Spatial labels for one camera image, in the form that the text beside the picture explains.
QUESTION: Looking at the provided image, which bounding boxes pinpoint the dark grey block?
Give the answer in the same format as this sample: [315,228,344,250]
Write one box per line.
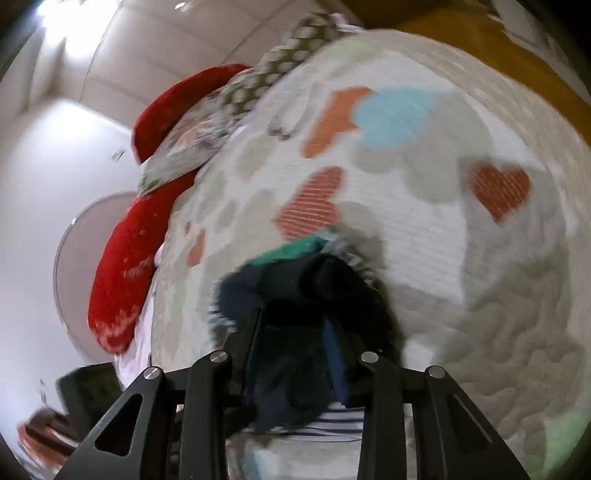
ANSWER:
[55,362,123,430]

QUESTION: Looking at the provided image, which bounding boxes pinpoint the olive sheep print bolster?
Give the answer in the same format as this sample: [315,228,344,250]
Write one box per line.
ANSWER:
[219,11,352,118]

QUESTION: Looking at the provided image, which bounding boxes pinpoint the red embroidered pillow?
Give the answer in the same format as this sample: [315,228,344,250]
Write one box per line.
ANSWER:
[88,173,199,354]
[131,64,252,164]

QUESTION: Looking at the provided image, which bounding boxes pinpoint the floral print pillow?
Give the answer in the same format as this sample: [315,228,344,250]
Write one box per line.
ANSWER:
[139,78,245,195]

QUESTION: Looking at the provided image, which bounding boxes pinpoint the rounded white headboard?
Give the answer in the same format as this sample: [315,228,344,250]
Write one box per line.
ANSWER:
[53,193,144,363]

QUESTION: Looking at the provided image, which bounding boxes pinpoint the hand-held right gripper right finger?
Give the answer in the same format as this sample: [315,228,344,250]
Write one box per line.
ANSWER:
[322,318,532,480]

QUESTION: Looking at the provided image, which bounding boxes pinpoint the navy striped pants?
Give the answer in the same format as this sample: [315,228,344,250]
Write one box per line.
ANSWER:
[210,233,407,446]

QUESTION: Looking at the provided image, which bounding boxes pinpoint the white panelled wardrobe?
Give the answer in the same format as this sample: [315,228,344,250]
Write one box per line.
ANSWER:
[83,0,333,125]

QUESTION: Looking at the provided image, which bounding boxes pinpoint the heart patterned quilt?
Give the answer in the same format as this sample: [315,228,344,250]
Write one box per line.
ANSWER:
[148,28,591,480]

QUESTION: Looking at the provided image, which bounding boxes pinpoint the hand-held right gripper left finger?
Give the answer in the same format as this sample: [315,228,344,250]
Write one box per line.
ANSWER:
[55,306,265,480]

